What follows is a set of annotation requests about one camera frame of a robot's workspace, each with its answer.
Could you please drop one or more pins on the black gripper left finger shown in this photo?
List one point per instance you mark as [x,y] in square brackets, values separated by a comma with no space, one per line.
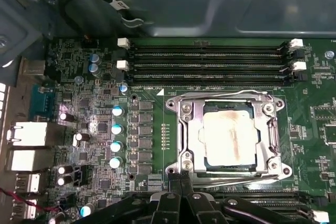
[168,211]

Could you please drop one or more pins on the blue rear port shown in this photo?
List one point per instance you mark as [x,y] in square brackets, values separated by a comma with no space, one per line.
[43,102]

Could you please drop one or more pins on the RAM slot with black clips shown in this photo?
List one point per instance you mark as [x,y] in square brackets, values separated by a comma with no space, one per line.
[262,195]
[283,204]
[210,55]
[210,78]

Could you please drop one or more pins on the CPU socket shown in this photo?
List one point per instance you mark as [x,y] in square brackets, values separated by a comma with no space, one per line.
[175,100]

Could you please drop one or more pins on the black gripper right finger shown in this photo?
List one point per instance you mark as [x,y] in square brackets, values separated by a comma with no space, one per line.
[199,211]

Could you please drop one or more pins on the grey rear port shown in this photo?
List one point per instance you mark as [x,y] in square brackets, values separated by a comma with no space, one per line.
[34,68]

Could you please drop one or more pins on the silver-topped CPU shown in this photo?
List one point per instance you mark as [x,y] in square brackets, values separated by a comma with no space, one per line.
[231,140]

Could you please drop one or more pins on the black square chip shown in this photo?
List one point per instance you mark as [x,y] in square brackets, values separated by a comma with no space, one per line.
[101,127]

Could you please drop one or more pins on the black power connector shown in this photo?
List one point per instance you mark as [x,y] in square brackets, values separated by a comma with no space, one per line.
[82,175]

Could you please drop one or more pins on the metal CPU socket cover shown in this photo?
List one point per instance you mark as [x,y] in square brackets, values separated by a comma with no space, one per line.
[195,153]

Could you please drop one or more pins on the black PC case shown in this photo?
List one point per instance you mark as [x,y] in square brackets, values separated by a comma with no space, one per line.
[183,1]

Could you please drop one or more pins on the cylindrical board capacitor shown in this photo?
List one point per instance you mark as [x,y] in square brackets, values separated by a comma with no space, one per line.
[115,146]
[93,57]
[123,89]
[63,169]
[117,110]
[93,68]
[79,137]
[78,79]
[117,129]
[64,116]
[61,181]
[85,211]
[115,162]

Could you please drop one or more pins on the silver rear port block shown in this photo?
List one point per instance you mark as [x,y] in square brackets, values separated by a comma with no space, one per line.
[29,133]
[25,209]
[27,182]
[27,161]

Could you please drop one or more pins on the green motherboard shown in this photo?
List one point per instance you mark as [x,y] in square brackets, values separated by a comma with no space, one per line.
[294,113]

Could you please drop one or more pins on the silver motherboard screw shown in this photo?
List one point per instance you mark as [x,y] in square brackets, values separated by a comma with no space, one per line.
[329,54]

